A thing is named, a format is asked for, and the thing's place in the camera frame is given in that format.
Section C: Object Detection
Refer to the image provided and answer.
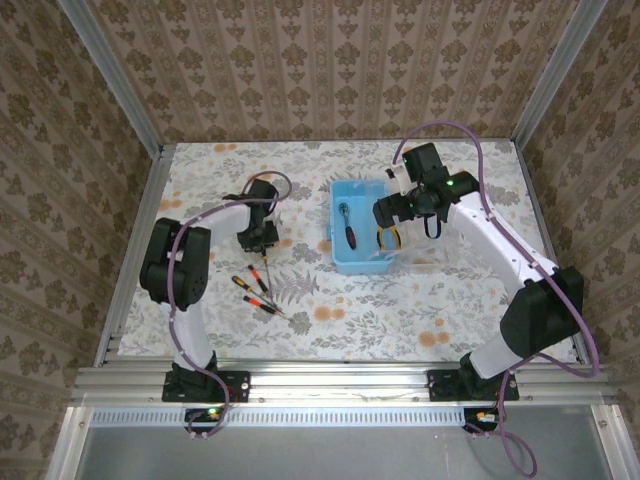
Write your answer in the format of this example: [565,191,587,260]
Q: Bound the yellow handled pliers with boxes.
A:
[375,223,404,252]

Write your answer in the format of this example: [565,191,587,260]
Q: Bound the red black screwdriver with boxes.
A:
[247,263,275,301]
[242,294,292,321]

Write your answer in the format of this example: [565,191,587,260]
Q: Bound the long black yellow screwdriver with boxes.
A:
[259,248,274,297]

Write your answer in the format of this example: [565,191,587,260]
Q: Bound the dark red ratchet screwdriver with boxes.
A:
[337,200,359,250]

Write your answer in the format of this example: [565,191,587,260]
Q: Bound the blue plastic tool box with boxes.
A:
[327,179,451,275]

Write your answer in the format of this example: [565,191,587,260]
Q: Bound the floral table cloth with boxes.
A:
[119,141,579,364]

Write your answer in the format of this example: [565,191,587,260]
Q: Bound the black left controller board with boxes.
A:
[184,407,224,434]

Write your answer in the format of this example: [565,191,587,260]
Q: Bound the black controller board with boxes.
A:
[184,407,224,434]
[462,407,501,434]

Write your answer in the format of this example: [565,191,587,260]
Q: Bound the grey metal panel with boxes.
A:
[47,404,640,480]

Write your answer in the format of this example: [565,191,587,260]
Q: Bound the black right controller board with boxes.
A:
[462,407,501,434]

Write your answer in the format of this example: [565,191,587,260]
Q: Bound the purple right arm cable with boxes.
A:
[392,120,601,477]

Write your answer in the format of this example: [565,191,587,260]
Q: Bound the aluminium right side rail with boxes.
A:
[514,142,591,366]

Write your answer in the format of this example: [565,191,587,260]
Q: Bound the aluminium left side rail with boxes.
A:
[94,143,176,369]

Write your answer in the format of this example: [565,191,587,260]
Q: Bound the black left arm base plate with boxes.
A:
[162,370,251,403]

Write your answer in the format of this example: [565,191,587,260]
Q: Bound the aluminium front frame rail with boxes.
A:
[69,364,619,406]

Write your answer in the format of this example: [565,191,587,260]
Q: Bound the aluminium right frame post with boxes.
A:
[512,0,609,146]

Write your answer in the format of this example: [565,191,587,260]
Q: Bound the aluminium frame post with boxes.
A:
[57,0,164,156]
[512,0,609,146]

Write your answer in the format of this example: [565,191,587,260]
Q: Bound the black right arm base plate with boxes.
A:
[425,368,520,403]

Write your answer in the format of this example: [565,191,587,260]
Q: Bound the slotted grey cable duct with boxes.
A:
[89,407,469,429]

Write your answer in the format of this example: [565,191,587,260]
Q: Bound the aluminium left frame post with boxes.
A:
[57,0,164,156]

